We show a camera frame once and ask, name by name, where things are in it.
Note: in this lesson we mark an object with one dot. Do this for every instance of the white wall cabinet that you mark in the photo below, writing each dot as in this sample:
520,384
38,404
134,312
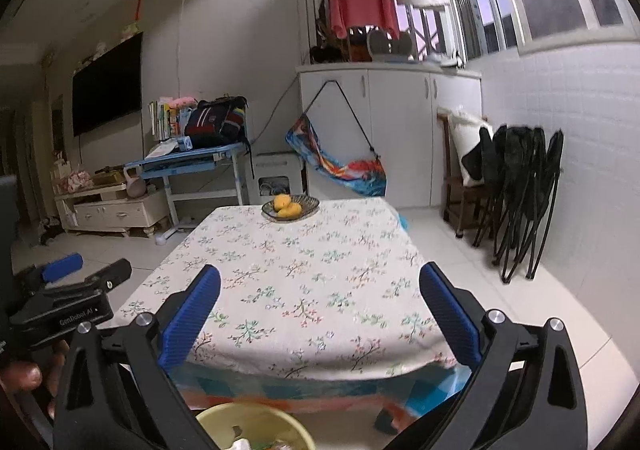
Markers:
390,110

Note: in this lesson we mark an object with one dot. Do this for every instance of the wooden chair with cushion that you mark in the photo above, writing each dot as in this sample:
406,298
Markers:
465,196

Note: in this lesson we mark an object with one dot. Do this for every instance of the pink kettlebell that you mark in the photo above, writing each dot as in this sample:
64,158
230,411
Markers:
135,184

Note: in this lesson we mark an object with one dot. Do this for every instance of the hanging red garment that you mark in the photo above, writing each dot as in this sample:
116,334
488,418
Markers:
346,14

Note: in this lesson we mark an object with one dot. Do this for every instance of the yellow trash bin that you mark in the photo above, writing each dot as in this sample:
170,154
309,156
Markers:
254,426

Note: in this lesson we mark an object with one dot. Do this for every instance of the white plastic stool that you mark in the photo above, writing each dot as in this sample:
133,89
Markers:
272,174

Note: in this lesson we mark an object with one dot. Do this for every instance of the blue study desk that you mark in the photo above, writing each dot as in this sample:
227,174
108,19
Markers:
187,163

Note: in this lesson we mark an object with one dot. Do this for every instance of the black television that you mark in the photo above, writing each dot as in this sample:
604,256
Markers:
109,88

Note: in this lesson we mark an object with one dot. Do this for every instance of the black folded chairs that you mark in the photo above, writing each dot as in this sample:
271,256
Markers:
521,168

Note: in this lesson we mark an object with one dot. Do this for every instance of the yellow mango near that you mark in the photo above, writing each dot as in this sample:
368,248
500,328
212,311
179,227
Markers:
294,210

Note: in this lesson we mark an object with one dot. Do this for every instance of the cream drawer cabinet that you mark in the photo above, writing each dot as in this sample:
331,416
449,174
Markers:
109,209

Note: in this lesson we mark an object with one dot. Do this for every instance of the black striped backpack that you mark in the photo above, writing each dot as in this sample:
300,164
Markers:
217,123

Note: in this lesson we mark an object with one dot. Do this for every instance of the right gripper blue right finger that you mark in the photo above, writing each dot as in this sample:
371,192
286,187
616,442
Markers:
457,314

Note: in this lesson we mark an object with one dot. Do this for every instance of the woven wire fruit basket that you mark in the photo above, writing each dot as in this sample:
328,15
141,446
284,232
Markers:
309,204

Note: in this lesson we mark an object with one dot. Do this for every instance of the colourful painted fabric bag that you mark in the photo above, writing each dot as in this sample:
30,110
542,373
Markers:
366,177

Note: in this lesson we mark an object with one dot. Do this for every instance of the yellow mango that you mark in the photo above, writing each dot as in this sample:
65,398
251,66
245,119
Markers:
294,210
280,202

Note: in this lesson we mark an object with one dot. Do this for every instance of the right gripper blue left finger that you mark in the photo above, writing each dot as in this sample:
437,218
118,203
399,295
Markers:
182,316

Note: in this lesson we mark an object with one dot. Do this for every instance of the yellow mango far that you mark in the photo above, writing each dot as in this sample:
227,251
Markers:
280,202

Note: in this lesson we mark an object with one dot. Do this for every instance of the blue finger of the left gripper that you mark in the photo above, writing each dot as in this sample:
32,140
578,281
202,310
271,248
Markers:
62,268

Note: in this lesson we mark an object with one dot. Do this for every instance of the floral tablecloth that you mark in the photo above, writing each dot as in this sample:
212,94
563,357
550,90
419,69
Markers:
333,296

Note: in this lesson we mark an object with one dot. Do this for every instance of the row of books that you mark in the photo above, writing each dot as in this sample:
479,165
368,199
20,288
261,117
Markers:
169,116

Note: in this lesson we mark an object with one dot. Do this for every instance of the left hand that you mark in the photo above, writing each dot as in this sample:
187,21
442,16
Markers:
27,376

